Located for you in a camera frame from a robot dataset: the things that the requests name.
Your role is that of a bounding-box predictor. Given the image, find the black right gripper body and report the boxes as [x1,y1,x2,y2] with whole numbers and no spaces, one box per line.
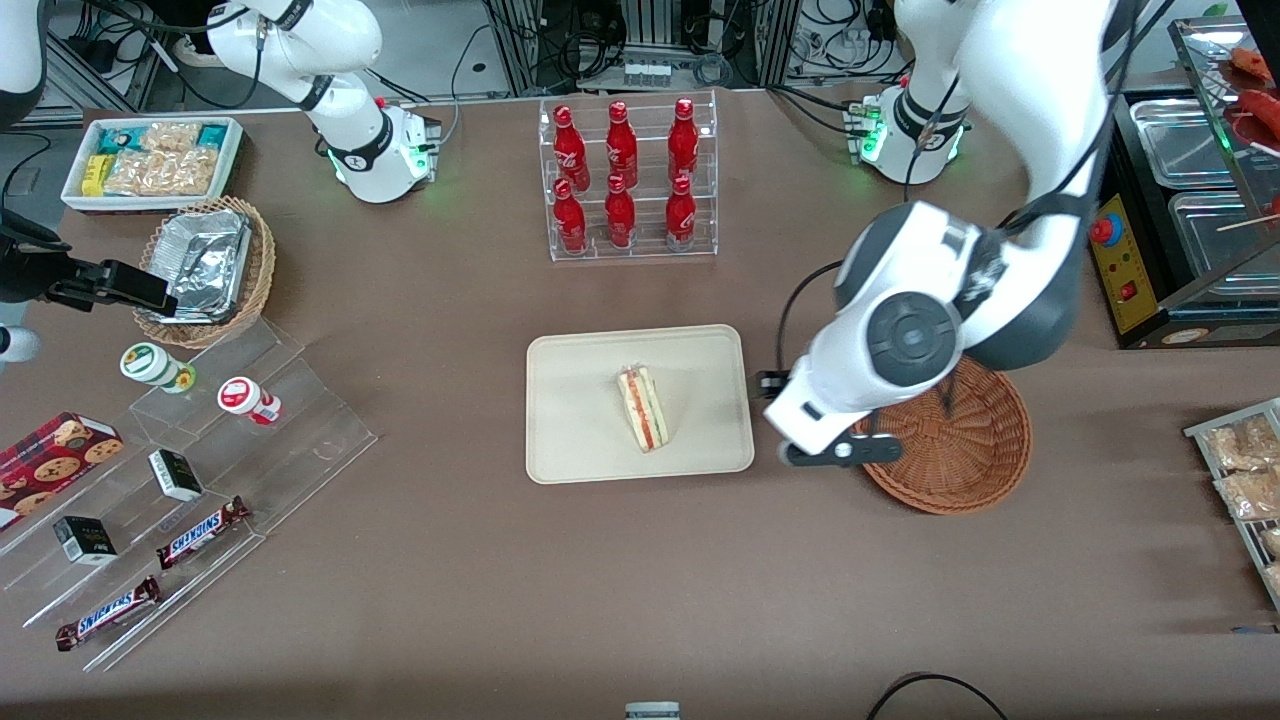
[0,210,103,307]

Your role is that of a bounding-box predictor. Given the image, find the triangular sandwich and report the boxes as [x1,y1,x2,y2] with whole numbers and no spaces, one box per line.
[615,365,672,455]

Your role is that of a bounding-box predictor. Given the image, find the aluminium foil tray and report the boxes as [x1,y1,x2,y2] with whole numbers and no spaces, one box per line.
[150,207,252,301]
[165,238,247,324]

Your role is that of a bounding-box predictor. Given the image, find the light wicker basket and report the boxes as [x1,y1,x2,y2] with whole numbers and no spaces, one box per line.
[132,195,277,350]

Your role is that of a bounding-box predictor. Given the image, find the brown wicker basket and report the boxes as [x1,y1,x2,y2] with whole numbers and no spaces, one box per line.
[851,355,1034,517]

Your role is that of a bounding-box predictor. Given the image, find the beige plastic tray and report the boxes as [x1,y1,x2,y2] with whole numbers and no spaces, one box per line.
[525,324,756,486]

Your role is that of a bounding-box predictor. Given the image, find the green lid yogurt cup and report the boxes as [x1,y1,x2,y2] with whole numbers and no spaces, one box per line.
[119,342,197,395]

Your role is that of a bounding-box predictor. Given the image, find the clear rice cracker bag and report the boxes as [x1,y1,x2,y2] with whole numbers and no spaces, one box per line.
[140,121,202,153]
[104,148,219,198]

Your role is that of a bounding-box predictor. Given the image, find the red lid yogurt cup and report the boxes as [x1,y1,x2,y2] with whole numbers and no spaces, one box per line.
[217,376,284,427]

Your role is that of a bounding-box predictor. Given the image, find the white rectangular snack bin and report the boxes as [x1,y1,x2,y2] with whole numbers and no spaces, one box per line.
[60,116,247,214]

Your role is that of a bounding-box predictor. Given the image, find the clear acrylic bottle rack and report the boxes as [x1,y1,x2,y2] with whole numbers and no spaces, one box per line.
[537,89,720,264]

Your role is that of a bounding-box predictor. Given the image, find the red cola bottle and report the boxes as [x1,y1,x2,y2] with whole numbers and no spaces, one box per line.
[553,178,589,256]
[604,174,637,251]
[552,104,592,193]
[605,100,639,191]
[664,175,698,251]
[667,97,700,187]

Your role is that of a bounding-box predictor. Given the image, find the small black box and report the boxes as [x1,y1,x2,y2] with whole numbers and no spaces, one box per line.
[52,515,119,568]
[147,449,205,503]

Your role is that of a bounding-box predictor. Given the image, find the red cookie box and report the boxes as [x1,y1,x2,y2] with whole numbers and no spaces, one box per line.
[0,411,127,532]

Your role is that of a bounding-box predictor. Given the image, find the clear acrylic step shelf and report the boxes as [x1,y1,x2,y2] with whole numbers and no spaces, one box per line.
[0,318,380,674]

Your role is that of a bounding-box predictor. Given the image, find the snickers bar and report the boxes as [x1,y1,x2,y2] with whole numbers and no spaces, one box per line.
[155,495,252,572]
[54,575,162,653]

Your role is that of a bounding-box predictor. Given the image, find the black food warmer cabinet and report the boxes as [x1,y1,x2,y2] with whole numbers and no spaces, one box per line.
[1085,14,1280,351]

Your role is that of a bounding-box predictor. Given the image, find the steel warmer pan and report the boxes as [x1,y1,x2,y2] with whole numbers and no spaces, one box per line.
[1167,189,1280,303]
[1129,96,1247,192]

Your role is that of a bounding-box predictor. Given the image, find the black cable loop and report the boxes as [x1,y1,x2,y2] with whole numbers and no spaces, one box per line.
[864,671,1011,720]

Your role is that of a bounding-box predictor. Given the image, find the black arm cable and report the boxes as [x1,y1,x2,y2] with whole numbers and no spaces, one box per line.
[776,0,1176,421]

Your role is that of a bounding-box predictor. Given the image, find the metal wire rack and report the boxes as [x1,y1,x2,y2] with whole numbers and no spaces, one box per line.
[1184,397,1280,613]

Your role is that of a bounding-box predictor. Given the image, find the aluminium frame rack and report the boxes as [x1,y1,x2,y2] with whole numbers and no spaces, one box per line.
[478,0,803,97]

